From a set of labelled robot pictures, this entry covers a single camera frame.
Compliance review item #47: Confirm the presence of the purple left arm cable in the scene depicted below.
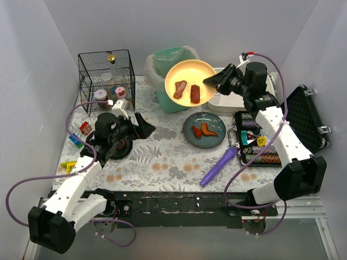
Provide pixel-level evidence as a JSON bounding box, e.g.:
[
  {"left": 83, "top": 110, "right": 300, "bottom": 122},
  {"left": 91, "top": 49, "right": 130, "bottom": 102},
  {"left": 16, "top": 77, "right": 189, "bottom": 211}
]
[{"left": 5, "top": 99, "right": 137, "bottom": 248}]

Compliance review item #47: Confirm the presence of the purple toy microphone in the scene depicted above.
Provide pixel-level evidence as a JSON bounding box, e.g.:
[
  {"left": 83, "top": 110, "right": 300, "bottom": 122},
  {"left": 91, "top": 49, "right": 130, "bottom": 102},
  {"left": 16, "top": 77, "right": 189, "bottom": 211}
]
[{"left": 200, "top": 147, "right": 237, "bottom": 187}]

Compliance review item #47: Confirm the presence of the blue glazed ceramic plate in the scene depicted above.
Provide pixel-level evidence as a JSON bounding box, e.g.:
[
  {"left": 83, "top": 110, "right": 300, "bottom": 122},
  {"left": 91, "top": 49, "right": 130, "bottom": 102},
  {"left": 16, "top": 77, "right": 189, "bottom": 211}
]
[{"left": 182, "top": 112, "right": 226, "bottom": 149}]

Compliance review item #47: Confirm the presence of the pink lid spice jar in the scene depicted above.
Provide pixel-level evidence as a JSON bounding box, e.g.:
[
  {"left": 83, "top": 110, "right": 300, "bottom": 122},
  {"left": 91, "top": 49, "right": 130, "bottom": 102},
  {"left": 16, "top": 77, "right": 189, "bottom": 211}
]
[{"left": 115, "top": 87, "right": 130, "bottom": 109}]

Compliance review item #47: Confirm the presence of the red chili pepper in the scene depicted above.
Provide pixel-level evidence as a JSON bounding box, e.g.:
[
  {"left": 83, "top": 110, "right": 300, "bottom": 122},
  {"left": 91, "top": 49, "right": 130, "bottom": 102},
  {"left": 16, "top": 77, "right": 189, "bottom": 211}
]
[{"left": 117, "top": 142, "right": 126, "bottom": 150}]

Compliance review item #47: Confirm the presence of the black poker chip case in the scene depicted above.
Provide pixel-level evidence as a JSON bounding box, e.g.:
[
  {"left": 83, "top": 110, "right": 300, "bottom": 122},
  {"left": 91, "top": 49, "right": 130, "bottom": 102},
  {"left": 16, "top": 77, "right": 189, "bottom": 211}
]
[{"left": 234, "top": 85, "right": 330, "bottom": 165}]

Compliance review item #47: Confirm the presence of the blue toy brick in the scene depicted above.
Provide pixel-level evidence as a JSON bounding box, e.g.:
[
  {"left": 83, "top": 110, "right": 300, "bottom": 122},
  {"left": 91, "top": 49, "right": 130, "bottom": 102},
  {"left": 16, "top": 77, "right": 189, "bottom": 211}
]
[{"left": 68, "top": 133, "right": 80, "bottom": 145}]

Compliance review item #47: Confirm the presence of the floral table mat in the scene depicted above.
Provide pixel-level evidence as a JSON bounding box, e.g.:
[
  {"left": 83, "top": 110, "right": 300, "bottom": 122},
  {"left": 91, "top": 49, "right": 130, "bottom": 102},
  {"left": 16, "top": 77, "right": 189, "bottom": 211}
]
[{"left": 52, "top": 75, "right": 288, "bottom": 192}]

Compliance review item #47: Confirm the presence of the green trash bin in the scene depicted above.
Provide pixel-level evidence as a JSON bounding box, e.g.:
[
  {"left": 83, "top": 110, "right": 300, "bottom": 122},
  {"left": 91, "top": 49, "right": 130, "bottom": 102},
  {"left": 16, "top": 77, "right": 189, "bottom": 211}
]
[{"left": 153, "top": 45, "right": 200, "bottom": 113}]

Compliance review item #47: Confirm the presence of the black small plate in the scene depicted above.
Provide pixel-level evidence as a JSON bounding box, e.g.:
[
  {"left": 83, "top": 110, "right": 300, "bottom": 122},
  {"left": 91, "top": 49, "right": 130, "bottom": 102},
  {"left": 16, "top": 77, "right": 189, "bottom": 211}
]
[{"left": 110, "top": 139, "right": 133, "bottom": 160}]

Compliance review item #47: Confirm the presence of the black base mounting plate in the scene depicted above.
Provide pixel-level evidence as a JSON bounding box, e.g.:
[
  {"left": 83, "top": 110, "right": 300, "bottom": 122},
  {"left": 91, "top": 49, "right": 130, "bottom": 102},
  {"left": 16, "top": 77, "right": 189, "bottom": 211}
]
[{"left": 81, "top": 190, "right": 280, "bottom": 230}]

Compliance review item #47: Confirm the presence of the yellow toy brick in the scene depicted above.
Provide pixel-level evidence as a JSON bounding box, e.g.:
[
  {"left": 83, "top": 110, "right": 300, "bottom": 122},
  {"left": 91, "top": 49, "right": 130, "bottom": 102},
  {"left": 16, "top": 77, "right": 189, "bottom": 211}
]
[{"left": 60, "top": 161, "right": 76, "bottom": 174}]

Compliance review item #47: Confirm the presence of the purple grey chip stack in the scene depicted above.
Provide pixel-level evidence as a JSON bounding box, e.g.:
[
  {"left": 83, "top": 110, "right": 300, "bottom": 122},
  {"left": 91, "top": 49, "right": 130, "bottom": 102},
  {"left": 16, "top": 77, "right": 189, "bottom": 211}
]
[{"left": 241, "top": 120, "right": 260, "bottom": 128}]

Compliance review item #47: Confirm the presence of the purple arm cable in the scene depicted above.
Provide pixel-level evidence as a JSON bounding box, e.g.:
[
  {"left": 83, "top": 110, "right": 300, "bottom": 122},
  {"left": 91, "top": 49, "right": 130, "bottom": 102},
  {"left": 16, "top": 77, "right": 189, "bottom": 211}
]
[
  {"left": 5, "top": 99, "right": 137, "bottom": 248},
  {"left": 223, "top": 52, "right": 288, "bottom": 236}
]

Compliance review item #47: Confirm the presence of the pink bin liner bag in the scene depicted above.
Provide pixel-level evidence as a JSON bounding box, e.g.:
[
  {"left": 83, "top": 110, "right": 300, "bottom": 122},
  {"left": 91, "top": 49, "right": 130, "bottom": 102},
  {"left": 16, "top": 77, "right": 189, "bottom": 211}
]
[{"left": 144, "top": 45, "right": 200, "bottom": 92}]

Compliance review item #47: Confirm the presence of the yellow big blind button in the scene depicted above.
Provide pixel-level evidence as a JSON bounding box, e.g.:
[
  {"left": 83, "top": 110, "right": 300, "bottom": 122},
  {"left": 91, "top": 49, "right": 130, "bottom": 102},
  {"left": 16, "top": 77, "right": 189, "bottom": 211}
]
[{"left": 256, "top": 136, "right": 267, "bottom": 147}]

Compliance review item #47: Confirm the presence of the black all-in triangle button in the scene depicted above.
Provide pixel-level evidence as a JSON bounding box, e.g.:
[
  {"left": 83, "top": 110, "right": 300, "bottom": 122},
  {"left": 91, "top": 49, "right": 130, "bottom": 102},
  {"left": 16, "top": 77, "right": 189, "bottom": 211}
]
[{"left": 247, "top": 131, "right": 259, "bottom": 141}]

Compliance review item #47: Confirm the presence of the clear jar blue label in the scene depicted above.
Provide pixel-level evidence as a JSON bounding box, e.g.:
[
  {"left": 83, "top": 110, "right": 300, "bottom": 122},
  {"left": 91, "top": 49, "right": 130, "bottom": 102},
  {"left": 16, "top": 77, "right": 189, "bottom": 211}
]
[{"left": 101, "top": 72, "right": 115, "bottom": 98}]

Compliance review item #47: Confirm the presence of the white rectangular basin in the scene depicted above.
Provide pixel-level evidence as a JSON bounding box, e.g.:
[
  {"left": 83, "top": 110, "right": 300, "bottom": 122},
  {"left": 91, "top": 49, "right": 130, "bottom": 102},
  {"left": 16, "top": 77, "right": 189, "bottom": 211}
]
[{"left": 208, "top": 68, "right": 277, "bottom": 113}]

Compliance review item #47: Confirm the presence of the black wire cage rack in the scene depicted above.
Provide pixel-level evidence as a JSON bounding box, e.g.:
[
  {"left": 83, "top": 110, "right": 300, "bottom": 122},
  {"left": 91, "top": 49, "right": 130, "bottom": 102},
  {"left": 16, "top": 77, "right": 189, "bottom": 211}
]
[{"left": 78, "top": 49, "right": 136, "bottom": 110}]

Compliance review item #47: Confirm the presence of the orange chicken wing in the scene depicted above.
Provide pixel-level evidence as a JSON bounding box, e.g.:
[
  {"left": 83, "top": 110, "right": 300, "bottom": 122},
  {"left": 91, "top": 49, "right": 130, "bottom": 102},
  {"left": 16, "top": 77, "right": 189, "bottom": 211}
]
[
  {"left": 201, "top": 122, "right": 219, "bottom": 137},
  {"left": 191, "top": 126, "right": 203, "bottom": 138}
]

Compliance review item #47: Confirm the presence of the brown meat piece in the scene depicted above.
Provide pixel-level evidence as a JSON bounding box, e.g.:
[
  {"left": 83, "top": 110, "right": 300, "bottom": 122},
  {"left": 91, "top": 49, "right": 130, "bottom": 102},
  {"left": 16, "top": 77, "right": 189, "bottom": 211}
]
[
  {"left": 190, "top": 84, "right": 200, "bottom": 104},
  {"left": 173, "top": 80, "right": 187, "bottom": 99}
]

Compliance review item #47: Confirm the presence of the yellow plastic plate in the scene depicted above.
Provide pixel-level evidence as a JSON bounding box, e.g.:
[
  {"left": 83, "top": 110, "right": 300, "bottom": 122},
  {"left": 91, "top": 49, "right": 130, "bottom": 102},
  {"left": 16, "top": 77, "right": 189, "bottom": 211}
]
[{"left": 165, "top": 60, "right": 216, "bottom": 107}]

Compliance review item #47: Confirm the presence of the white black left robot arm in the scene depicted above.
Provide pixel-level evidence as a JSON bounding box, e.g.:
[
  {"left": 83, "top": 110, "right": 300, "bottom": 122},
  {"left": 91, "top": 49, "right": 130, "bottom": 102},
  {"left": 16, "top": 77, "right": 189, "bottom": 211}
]
[{"left": 28, "top": 100, "right": 156, "bottom": 254}]

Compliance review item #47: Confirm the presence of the orange chicken wing right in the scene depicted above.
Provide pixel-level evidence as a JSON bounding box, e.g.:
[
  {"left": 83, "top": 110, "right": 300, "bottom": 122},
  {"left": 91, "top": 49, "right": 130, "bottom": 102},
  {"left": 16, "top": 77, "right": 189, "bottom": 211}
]
[{"left": 201, "top": 122, "right": 219, "bottom": 137}]

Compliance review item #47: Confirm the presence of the glass bottle gold cap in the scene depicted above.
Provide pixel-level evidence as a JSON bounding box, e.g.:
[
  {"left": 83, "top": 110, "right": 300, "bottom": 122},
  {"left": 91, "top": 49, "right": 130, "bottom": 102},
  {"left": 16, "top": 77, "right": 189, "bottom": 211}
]
[{"left": 107, "top": 51, "right": 126, "bottom": 84}]

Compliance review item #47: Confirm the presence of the brown meat piece right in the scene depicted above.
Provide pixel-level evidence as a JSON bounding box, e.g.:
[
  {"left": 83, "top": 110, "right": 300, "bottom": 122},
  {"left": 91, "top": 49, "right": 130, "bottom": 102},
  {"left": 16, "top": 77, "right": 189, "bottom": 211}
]
[{"left": 190, "top": 84, "right": 200, "bottom": 104}]

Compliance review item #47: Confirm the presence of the clear cup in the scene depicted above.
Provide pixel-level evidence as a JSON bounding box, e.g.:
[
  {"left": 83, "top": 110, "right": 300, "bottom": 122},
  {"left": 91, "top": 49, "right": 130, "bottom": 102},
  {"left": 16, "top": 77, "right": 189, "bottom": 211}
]
[{"left": 210, "top": 92, "right": 221, "bottom": 105}]

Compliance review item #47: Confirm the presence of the green blue chip stack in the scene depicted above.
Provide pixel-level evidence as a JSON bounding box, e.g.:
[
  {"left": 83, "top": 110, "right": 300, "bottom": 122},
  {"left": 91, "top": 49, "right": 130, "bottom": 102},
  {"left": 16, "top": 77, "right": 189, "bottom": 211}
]
[{"left": 241, "top": 113, "right": 254, "bottom": 121}]

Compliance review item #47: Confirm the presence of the brown jar white lid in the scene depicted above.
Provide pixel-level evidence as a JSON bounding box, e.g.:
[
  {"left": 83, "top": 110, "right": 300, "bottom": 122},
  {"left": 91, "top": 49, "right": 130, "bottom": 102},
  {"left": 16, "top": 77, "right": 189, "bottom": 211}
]
[{"left": 94, "top": 89, "right": 109, "bottom": 111}]

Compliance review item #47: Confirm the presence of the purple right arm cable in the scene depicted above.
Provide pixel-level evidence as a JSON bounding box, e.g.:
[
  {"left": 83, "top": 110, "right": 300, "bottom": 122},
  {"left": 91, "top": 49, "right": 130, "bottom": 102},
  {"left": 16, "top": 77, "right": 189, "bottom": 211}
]
[{"left": 223, "top": 52, "right": 288, "bottom": 236}]

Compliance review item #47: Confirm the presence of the red owl toy block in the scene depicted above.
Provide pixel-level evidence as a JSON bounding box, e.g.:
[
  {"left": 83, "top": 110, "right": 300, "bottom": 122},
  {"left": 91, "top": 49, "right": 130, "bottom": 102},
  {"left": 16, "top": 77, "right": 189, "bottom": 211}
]
[{"left": 79, "top": 121, "right": 92, "bottom": 135}]

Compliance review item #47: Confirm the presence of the brown meat piece left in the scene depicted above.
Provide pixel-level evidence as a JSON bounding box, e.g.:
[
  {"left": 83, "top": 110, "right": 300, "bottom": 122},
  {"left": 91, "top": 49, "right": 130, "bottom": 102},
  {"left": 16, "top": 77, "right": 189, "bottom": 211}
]
[{"left": 173, "top": 80, "right": 187, "bottom": 99}]

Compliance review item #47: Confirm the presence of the orange chicken wing left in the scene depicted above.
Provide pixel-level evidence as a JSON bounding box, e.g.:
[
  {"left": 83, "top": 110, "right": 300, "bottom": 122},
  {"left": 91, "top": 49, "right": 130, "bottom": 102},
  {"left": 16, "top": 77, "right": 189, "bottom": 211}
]
[{"left": 191, "top": 126, "right": 203, "bottom": 138}]

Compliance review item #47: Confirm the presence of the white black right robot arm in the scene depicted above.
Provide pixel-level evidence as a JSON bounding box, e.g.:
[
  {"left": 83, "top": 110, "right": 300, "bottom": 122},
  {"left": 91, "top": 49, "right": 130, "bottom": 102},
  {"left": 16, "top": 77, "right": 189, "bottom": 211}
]
[{"left": 203, "top": 62, "right": 327, "bottom": 210}]

